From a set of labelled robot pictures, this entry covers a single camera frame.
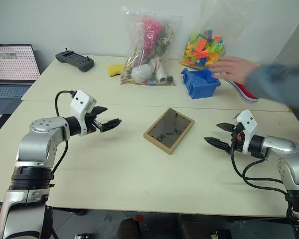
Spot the blue plastic bin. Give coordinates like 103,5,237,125
181,66,222,100

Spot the open laptop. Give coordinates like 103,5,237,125
0,44,42,115

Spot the wooden picture frame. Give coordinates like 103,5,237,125
143,107,195,155

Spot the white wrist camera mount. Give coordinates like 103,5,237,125
69,90,97,137
235,110,258,154

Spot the bag of colourful building blocks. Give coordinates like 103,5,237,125
180,0,249,71

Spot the yellow sponge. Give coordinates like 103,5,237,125
107,64,123,78

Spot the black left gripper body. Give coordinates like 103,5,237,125
85,112,102,135

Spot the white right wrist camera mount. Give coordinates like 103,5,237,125
235,110,258,154

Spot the black handheld controller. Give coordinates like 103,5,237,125
55,47,95,73

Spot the dark brown rounded shape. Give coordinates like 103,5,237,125
119,218,143,239

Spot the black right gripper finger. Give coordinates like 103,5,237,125
204,137,231,153
216,122,236,132

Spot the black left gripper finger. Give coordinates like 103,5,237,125
99,119,122,132
92,106,108,116

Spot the person's bare hand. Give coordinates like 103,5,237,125
210,56,261,86

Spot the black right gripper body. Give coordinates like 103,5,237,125
231,123,245,152

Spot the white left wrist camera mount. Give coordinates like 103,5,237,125
69,90,97,137

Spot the clear bag of mixed items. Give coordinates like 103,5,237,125
119,6,183,87

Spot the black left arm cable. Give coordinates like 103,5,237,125
50,90,77,175

